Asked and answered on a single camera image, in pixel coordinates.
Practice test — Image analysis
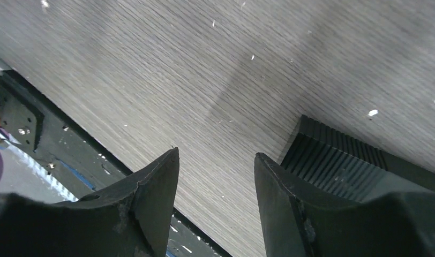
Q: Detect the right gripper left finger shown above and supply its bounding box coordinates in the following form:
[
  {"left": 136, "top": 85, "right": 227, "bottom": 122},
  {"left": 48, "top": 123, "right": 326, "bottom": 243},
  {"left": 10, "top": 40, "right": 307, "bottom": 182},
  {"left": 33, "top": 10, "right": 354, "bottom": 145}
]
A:
[{"left": 0, "top": 148, "right": 179, "bottom": 256}]

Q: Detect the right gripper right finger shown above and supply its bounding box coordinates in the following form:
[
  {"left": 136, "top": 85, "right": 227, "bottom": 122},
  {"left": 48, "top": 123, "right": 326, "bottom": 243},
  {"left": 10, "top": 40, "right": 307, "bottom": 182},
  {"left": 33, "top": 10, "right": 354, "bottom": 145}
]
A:
[{"left": 254, "top": 153, "right": 435, "bottom": 256}]

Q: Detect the black network switch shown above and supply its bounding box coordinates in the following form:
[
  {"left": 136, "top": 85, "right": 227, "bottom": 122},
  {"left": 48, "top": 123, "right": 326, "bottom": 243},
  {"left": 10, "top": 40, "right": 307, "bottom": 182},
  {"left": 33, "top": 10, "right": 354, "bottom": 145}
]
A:
[{"left": 281, "top": 115, "right": 435, "bottom": 202}]

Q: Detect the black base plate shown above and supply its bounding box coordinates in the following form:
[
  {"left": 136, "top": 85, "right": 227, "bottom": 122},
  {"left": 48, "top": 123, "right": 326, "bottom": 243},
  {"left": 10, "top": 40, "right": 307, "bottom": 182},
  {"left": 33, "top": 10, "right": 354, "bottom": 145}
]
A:
[{"left": 0, "top": 69, "right": 228, "bottom": 256}]

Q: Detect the slotted cable duct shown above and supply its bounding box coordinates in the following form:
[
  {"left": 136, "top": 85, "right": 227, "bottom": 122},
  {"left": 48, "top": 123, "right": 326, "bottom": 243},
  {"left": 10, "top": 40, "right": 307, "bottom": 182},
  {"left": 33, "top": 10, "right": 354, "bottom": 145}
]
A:
[{"left": 0, "top": 129, "right": 78, "bottom": 203}]

